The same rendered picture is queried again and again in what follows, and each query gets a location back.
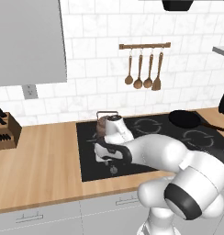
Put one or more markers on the grey wall cupboard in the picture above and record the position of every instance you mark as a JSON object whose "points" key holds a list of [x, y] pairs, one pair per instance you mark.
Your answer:
{"points": [[222, 51], [28, 39]]}

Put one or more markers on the grey wall socket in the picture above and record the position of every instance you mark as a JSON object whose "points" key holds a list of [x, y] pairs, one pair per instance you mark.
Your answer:
{"points": [[30, 91]]}

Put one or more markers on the wooden wall rail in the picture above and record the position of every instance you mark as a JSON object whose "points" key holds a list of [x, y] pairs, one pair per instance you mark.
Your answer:
{"points": [[144, 46]]}

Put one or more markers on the grey drawer front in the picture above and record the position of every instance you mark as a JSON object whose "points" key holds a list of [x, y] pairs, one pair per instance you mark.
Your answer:
{"points": [[37, 218], [110, 214]]}

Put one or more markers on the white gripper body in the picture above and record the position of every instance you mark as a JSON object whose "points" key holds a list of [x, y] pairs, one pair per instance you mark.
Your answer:
{"points": [[100, 152]]}

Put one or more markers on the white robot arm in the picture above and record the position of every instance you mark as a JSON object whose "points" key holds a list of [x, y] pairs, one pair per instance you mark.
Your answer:
{"points": [[165, 153]]}

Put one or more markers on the small wooden spoon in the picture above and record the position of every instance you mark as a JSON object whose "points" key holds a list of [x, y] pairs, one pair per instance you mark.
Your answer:
{"points": [[128, 79]]}

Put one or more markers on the black range hood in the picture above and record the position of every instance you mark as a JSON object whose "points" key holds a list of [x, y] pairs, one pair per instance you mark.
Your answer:
{"points": [[177, 4]]}

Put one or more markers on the black hob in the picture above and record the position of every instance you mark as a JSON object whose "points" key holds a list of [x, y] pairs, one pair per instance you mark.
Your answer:
{"points": [[89, 153]]}

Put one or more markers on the wooden ladle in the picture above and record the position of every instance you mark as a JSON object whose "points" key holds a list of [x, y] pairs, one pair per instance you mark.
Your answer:
{"points": [[138, 82]]}

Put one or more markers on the round hob knob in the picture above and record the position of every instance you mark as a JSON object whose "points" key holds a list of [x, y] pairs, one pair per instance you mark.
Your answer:
{"points": [[113, 169]]}

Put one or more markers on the wooden knife block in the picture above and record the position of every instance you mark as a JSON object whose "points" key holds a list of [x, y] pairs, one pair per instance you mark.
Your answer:
{"points": [[8, 134]]}

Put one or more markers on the wooden spatula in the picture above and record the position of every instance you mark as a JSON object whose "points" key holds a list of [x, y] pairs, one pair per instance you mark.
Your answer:
{"points": [[157, 83]]}

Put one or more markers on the black frying pan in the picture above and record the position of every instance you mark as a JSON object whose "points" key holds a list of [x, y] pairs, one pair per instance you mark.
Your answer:
{"points": [[184, 119]]}

